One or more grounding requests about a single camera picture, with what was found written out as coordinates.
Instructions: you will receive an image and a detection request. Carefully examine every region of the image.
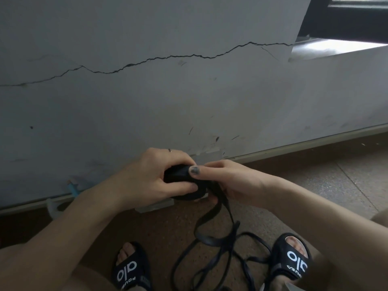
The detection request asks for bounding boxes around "person's left hand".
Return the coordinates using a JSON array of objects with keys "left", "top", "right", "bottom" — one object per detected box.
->
[{"left": 113, "top": 148, "right": 198, "bottom": 210}]

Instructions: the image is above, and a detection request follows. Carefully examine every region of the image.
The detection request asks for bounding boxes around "person's right hand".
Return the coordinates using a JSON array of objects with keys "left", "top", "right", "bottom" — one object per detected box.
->
[{"left": 189, "top": 159, "right": 275, "bottom": 209}]

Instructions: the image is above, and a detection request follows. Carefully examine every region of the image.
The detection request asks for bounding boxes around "black strap roll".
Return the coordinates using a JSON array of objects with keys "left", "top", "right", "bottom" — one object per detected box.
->
[{"left": 163, "top": 164, "right": 273, "bottom": 291}]

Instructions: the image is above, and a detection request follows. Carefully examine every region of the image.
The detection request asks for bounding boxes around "person's left forearm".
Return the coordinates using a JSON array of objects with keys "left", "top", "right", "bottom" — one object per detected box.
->
[{"left": 0, "top": 176, "right": 122, "bottom": 291}]

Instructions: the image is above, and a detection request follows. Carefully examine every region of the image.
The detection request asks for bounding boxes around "person's right forearm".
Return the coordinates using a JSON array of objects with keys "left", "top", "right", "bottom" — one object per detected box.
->
[{"left": 268, "top": 176, "right": 388, "bottom": 291}]

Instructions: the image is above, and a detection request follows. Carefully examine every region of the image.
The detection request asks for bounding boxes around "person's left foot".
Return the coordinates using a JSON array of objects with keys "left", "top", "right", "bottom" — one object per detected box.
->
[{"left": 116, "top": 242, "right": 137, "bottom": 291}]

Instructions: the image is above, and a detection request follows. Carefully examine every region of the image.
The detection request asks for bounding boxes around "person's foot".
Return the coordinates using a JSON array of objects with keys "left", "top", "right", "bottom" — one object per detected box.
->
[
  {"left": 274, "top": 236, "right": 309, "bottom": 291},
  {"left": 116, "top": 242, "right": 137, "bottom": 291}
]

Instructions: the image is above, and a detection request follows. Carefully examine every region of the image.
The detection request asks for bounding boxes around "black left slide sandal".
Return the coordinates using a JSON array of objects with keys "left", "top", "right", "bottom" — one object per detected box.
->
[{"left": 112, "top": 241, "right": 151, "bottom": 291}]

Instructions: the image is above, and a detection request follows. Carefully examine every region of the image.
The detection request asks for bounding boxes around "black slide sandal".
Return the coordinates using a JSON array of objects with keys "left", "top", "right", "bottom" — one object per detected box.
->
[
  {"left": 112, "top": 241, "right": 151, "bottom": 291},
  {"left": 264, "top": 233, "right": 313, "bottom": 289}
]

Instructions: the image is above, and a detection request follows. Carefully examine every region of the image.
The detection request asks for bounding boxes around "pale baseboard strip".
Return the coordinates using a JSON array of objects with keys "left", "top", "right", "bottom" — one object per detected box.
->
[{"left": 0, "top": 122, "right": 388, "bottom": 216}]

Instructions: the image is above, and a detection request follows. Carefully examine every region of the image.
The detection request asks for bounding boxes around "blue tape scrap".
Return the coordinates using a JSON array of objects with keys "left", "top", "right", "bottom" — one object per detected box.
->
[{"left": 67, "top": 179, "right": 80, "bottom": 198}]

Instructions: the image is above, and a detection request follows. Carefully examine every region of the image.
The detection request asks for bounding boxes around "person's right foot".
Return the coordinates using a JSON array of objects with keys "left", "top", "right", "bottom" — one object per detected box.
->
[{"left": 274, "top": 236, "right": 309, "bottom": 291}]

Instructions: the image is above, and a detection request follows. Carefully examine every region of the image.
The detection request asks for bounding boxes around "black right slide sandal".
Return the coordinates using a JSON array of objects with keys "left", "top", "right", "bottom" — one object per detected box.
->
[{"left": 264, "top": 233, "right": 313, "bottom": 289}]

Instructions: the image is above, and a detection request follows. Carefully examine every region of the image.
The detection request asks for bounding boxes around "person's right leg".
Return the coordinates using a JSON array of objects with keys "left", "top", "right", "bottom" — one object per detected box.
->
[{"left": 298, "top": 208, "right": 388, "bottom": 291}]

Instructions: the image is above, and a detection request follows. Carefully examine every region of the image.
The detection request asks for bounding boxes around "grey window sill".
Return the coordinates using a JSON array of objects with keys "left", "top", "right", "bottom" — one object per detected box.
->
[{"left": 288, "top": 37, "right": 388, "bottom": 63}]

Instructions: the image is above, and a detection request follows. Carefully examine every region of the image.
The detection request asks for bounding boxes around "dark window frame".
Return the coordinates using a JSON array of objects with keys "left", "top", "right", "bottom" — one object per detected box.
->
[{"left": 298, "top": 0, "right": 388, "bottom": 44}]

